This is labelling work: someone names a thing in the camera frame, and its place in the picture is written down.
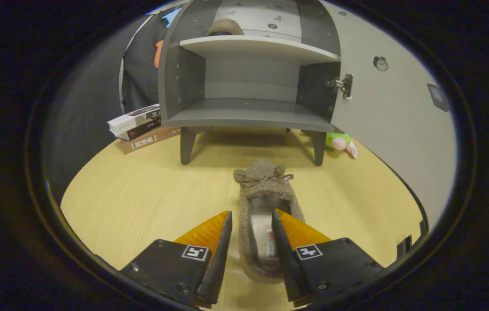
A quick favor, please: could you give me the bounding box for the brown book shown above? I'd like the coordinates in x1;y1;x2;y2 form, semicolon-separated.
120;126;181;155

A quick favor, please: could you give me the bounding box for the black book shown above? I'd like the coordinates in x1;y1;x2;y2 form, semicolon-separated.
115;117;163;141

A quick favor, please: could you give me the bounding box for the black backdrop cloth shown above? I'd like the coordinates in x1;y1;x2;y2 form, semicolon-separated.
48;4;184;203

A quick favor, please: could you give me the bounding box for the grey shoe cabinet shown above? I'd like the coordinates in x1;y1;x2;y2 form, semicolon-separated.
158;0;342;166

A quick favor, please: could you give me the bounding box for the white book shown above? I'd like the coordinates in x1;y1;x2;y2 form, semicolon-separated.
107;104;160;135

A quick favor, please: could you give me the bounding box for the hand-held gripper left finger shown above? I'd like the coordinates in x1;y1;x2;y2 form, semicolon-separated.
119;210;233;309

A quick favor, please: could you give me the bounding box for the green pink plush toy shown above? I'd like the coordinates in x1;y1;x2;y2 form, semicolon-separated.
326;132;358;159

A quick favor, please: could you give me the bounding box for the white shoe cabinet door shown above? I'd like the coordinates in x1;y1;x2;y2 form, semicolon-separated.
320;0;459;234

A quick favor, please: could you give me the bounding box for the brown fuzzy shoe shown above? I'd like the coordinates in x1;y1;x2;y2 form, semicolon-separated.
233;161;305;284
207;19;245;36

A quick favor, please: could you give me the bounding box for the metal door hinge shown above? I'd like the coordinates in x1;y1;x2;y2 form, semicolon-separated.
326;74;354;99

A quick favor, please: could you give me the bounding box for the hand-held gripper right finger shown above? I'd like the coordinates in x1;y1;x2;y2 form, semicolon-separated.
271;209;385;309

